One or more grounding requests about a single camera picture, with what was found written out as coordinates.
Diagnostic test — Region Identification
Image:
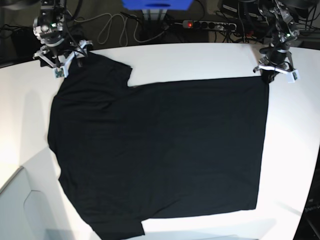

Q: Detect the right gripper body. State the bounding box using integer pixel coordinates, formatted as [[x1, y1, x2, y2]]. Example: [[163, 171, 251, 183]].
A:
[[34, 22, 76, 68]]

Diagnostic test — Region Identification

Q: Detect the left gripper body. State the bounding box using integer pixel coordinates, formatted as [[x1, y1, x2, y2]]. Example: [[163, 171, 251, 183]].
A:
[[259, 40, 292, 73]]

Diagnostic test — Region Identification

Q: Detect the black T-shirt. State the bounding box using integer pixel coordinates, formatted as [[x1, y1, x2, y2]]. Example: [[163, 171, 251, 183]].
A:
[[47, 53, 269, 240]]

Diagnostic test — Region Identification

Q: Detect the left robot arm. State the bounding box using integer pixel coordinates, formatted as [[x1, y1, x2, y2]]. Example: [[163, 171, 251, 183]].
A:
[[253, 0, 300, 84]]

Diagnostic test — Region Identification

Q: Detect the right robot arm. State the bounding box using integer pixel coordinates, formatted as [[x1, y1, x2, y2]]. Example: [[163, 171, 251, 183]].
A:
[[32, 0, 86, 68]]

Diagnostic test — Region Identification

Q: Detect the black office chair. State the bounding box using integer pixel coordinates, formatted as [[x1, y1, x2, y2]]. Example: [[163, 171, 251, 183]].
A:
[[0, 24, 41, 68]]

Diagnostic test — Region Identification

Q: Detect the black power strip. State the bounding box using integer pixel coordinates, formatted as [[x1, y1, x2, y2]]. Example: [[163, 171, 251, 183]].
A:
[[182, 20, 237, 32]]

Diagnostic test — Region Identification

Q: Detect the blue plastic box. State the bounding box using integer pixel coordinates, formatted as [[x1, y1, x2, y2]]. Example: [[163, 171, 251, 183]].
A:
[[122, 0, 193, 11]]

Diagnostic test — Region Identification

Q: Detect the white wrist camera right mount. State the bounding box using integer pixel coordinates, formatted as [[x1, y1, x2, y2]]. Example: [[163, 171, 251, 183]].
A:
[[32, 40, 93, 79]]

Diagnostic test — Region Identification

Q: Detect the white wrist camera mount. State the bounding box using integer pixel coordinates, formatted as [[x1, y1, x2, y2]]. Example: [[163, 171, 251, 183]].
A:
[[253, 50, 300, 84], [32, 40, 93, 79]]

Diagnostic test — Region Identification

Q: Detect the white wrist camera left mount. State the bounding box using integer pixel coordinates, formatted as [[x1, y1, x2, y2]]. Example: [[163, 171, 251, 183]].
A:
[[253, 50, 300, 84]]

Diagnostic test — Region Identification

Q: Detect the grey coiled cable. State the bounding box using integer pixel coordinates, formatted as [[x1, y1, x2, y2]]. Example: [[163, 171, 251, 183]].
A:
[[96, 12, 171, 45]]

